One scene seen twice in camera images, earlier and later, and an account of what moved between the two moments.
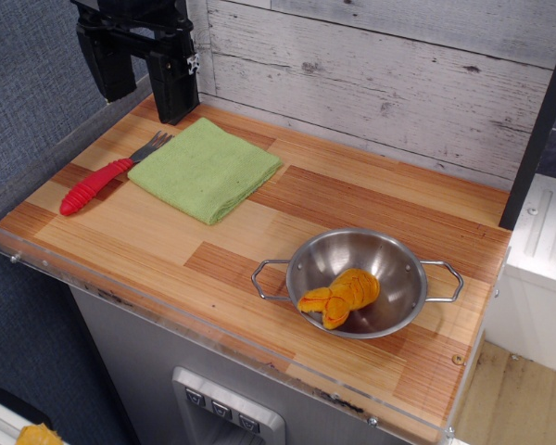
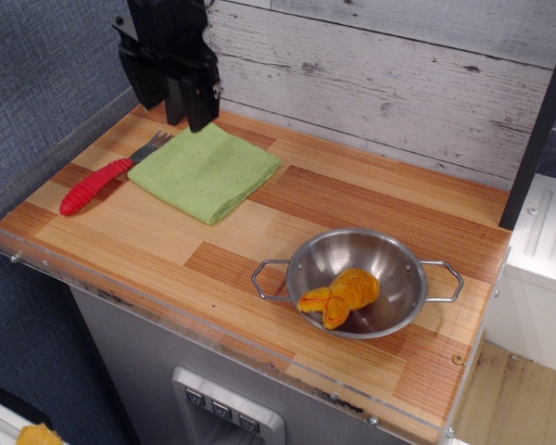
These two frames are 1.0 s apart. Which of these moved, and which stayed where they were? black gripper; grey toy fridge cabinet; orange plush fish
Moved: black gripper
Stayed: orange plush fish; grey toy fridge cabinet
